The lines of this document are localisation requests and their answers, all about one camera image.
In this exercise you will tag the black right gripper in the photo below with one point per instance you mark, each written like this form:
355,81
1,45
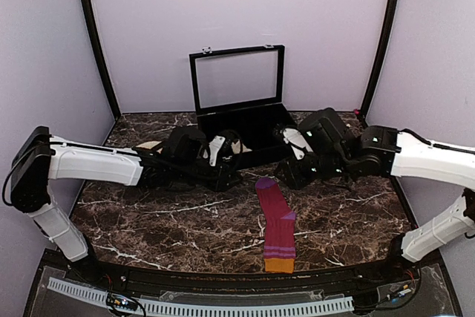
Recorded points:
295,177

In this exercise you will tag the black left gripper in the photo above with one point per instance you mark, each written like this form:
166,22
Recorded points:
218,182

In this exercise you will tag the brown and white sock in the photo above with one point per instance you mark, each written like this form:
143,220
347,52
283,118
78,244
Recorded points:
238,147

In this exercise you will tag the maroon purple orange sock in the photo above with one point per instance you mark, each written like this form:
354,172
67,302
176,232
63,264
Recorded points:
279,251

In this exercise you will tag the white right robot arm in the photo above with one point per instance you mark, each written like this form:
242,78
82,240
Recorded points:
378,151

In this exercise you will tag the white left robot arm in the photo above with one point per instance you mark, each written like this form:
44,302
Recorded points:
44,157

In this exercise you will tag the black display box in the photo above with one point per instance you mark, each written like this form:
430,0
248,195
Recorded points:
241,89

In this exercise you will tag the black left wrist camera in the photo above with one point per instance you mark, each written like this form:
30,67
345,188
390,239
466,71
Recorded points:
183,144

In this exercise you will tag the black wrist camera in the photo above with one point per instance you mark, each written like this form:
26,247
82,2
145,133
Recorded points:
183,144
326,127

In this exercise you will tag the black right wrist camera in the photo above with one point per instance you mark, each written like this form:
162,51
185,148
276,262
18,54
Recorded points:
326,127

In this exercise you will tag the black front table rail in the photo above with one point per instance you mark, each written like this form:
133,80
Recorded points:
127,273

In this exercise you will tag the white slotted cable duct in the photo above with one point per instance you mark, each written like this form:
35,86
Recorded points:
194,304

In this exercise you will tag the black right corner post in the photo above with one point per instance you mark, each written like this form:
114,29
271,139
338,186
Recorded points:
381,50

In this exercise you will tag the black corner post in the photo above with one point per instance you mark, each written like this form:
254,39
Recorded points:
99,57
381,50

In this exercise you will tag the black left corner post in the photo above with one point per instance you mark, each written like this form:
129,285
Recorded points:
99,57

